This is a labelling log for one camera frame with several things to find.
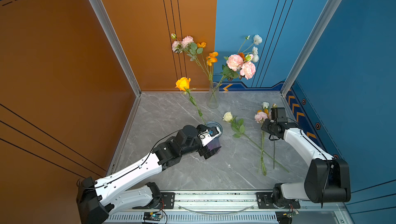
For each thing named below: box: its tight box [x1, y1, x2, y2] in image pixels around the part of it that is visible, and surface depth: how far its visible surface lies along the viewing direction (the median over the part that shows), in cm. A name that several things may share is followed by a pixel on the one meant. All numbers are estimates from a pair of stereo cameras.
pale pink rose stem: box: [218, 54, 257, 86], surface depth 69 cm
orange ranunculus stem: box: [174, 77, 207, 126], surface depth 69 cm
